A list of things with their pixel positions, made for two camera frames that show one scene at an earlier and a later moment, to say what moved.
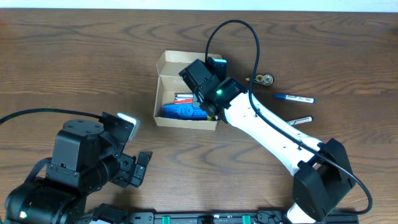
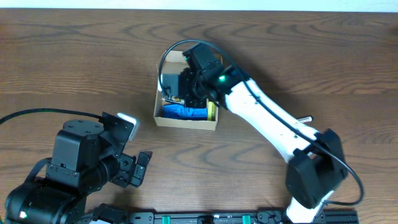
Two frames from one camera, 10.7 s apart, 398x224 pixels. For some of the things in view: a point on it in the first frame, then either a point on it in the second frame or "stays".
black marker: x=299 y=121 stays
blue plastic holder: x=186 y=111 stays
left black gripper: x=128 y=169 stays
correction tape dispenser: x=266 y=79 to x=175 y=99
